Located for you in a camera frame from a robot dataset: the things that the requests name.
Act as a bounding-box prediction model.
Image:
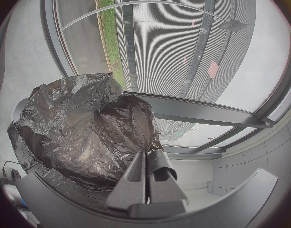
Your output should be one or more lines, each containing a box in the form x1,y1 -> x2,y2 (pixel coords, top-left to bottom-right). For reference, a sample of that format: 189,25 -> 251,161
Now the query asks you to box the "black plastic bag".
7,73 -> 178,200

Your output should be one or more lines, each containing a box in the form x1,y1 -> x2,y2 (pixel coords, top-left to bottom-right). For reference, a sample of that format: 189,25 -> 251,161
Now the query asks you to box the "black cable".
3,161 -> 19,179

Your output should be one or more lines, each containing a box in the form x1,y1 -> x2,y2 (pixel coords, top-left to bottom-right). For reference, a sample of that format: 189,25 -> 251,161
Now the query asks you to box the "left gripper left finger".
106,151 -> 146,214

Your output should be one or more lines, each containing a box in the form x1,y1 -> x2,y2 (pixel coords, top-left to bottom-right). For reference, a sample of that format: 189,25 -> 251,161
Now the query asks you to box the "window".
41,0 -> 291,156

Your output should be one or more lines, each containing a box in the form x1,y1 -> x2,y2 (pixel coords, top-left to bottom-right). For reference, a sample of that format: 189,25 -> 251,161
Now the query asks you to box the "white trash bin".
11,98 -> 30,123

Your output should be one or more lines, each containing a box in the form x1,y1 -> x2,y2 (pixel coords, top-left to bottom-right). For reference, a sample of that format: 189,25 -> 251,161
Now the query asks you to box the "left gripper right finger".
146,153 -> 189,219

